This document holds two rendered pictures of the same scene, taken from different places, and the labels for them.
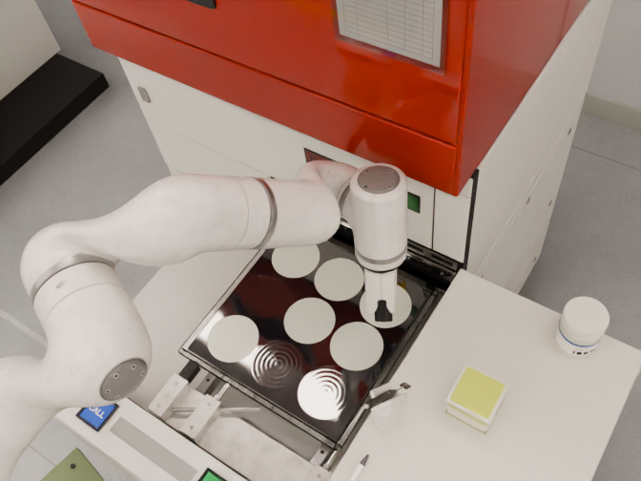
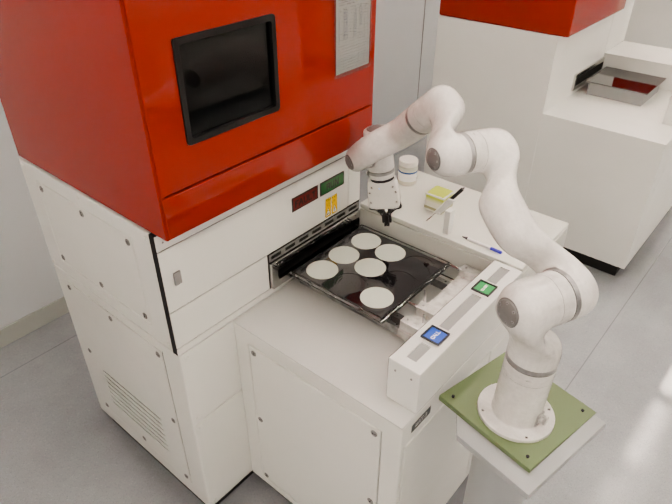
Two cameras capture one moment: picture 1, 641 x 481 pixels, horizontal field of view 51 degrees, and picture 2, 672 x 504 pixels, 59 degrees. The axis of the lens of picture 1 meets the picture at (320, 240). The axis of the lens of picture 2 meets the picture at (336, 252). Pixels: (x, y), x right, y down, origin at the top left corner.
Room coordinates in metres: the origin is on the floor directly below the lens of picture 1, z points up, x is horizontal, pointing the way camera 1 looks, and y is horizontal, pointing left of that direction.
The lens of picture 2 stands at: (0.81, 1.58, 2.01)
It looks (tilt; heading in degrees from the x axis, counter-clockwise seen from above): 34 degrees down; 268
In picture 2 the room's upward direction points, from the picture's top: straight up
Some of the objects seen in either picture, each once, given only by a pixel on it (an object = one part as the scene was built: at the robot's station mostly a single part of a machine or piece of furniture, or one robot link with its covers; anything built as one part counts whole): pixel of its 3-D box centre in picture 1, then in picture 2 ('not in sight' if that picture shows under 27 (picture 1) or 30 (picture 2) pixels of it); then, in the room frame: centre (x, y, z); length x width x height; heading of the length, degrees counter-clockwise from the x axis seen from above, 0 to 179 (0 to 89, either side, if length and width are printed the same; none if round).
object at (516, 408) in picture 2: not in sight; (523, 386); (0.31, 0.59, 0.92); 0.19 x 0.19 x 0.18
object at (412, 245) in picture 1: (359, 220); (316, 230); (0.81, -0.08, 0.96); 0.44 x 0.01 x 0.02; 48
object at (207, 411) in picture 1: (202, 418); (430, 312); (0.48, 0.27, 0.89); 0.08 x 0.03 x 0.03; 138
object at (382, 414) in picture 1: (387, 403); (445, 212); (0.39, -0.06, 1.03); 0.06 x 0.04 x 0.13; 138
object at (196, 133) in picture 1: (285, 166); (275, 235); (0.94, 0.04, 1.02); 0.82 x 0.03 x 0.40; 48
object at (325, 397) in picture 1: (309, 321); (370, 267); (0.64, 0.05, 0.90); 0.34 x 0.34 x 0.01; 48
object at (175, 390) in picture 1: (169, 397); (414, 326); (0.54, 0.33, 0.89); 0.08 x 0.03 x 0.03; 138
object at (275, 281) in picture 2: (359, 240); (317, 246); (0.80, -0.08, 0.89); 0.44 x 0.02 x 0.10; 48
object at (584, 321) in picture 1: (580, 328); (407, 170); (0.46, -0.40, 1.01); 0.07 x 0.07 x 0.10
